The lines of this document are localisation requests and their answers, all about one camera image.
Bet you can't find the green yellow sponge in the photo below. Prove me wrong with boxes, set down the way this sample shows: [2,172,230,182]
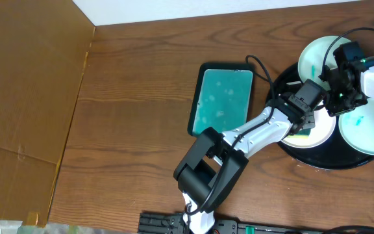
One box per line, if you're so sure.
[295,129,311,137]

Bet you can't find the mint plate top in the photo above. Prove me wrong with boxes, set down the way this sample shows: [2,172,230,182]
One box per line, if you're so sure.
[297,36,351,91]

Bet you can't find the green rectangular water tray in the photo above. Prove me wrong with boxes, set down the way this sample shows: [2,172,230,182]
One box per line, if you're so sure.
[187,62,254,137]

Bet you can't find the white plate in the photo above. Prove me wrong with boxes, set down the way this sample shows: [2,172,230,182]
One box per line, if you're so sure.
[281,109,336,149]

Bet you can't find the black round tray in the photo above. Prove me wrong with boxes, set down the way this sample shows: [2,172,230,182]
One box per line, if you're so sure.
[264,61,374,171]

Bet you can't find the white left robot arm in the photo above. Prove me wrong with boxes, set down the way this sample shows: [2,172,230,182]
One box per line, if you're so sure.
[173,80,329,233]

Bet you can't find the mint plate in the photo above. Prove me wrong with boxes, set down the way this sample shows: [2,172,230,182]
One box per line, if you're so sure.
[297,36,351,91]
[338,99,374,155]

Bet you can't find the brown cardboard panel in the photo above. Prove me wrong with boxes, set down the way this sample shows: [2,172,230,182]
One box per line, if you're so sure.
[0,0,95,227]

